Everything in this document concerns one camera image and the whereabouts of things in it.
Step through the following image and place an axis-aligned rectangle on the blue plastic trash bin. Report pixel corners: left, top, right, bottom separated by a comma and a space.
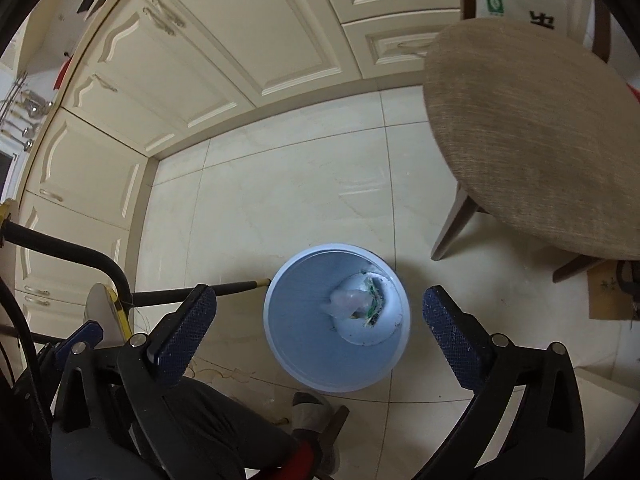
263, 244, 412, 393

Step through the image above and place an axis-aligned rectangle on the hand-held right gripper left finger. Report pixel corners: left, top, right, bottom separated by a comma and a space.
50, 284, 221, 480

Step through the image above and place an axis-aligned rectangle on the green white torn wrapper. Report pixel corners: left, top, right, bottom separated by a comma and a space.
360, 272, 388, 327

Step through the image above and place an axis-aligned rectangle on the black rod with yellow tip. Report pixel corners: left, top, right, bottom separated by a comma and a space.
131, 277, 272, 307

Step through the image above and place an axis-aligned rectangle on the row of hanging metal utensils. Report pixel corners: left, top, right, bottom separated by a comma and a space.
0, 72, 53, 153

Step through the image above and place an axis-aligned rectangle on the black curved handle bar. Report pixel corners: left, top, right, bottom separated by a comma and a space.
0, 220, 132, 307

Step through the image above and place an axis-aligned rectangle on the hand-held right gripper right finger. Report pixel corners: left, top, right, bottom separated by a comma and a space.
415, 285, 586, 480

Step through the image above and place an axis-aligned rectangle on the crumpled clear plastic wrap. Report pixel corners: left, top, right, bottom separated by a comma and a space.
320, 280, 381, 321

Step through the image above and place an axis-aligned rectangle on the person's grey slipper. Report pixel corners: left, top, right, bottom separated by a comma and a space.
292, 392, 342, 471

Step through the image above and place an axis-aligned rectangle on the brown cardboard piece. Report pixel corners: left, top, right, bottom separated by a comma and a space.
587, 260, 640, 321

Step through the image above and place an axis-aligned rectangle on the beige upholstered wooden chair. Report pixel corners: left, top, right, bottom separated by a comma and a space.
422, 0, 640, 283

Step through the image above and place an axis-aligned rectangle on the person's grey trouser leg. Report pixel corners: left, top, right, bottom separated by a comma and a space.
125, 375, 303, 480

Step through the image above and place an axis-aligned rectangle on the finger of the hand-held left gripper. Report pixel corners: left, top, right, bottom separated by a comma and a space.
54, 322, 103, 361

